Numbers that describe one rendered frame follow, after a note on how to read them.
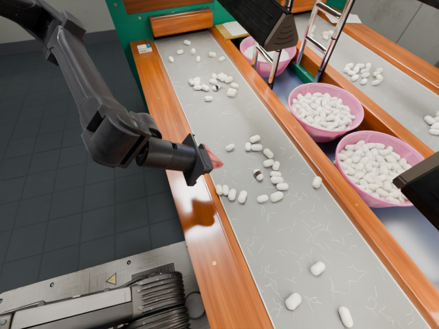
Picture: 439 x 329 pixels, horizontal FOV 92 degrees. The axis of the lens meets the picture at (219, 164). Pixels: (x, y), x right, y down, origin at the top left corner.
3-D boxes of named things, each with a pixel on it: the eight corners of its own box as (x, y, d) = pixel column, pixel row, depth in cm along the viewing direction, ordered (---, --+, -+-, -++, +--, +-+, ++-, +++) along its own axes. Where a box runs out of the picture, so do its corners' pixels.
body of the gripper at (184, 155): (196, 133, 48) (167, 125, 43) (211, 169, 42) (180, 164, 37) (181, 152, 51) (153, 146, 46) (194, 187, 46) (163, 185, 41)
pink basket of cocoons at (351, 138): (361, 231, 61) (382, 219, 53) (308, 160, 75) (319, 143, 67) (429, 200, 67) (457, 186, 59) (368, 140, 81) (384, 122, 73)
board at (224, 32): (224, 40, 106) (224, 38, 105) (213, 27, 114) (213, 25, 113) (282, 29, 112) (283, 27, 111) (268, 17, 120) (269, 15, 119)
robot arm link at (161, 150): (133, 172, 37) (146, 147, 35) (126, 147, 41) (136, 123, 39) (168, 175, 42) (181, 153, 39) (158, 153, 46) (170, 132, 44)
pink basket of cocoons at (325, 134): (326, 161, 75) (338, 144, 67) (268, 121, 86) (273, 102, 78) (362, 125, 85) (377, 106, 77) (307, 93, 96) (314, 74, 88)
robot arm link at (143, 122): (90, 162, 33) (119, 121, 31) (85, 123, 40) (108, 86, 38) (154, 179, 42) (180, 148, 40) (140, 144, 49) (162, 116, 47)
